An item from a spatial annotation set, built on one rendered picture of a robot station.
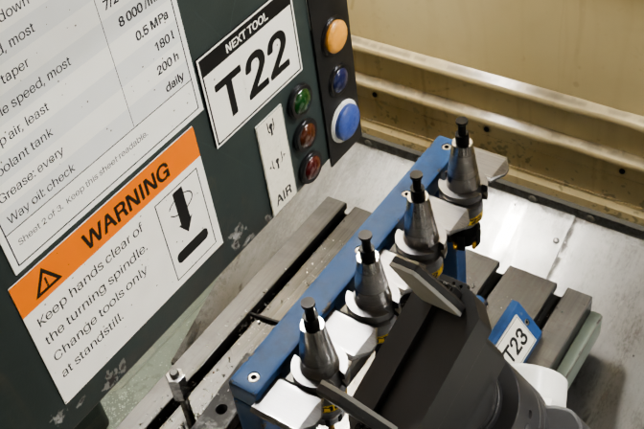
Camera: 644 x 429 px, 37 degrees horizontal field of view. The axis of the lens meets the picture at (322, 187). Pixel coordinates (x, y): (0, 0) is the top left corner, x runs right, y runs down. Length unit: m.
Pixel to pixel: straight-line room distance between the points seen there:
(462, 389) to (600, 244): 1.10
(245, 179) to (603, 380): 1.06
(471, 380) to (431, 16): 1.06
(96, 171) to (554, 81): 1.13
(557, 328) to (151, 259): 0.97
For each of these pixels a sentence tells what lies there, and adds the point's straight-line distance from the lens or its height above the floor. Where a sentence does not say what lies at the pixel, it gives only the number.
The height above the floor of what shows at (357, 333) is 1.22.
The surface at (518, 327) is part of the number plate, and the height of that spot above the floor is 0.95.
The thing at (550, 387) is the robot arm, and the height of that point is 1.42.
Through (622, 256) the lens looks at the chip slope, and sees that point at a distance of 1.71.
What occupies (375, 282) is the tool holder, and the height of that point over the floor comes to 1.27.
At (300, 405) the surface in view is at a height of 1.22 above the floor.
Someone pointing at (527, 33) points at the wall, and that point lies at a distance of 1.56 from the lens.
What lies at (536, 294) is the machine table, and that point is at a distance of 1.55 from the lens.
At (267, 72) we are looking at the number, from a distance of 0.66.
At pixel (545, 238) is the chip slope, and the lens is 1.73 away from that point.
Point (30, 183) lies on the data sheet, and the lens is 0.53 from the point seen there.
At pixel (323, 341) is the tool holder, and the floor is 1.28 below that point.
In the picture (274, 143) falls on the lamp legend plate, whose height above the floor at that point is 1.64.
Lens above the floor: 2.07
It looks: 42 degrees down
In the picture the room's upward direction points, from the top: 9 degrees counter-clockwise
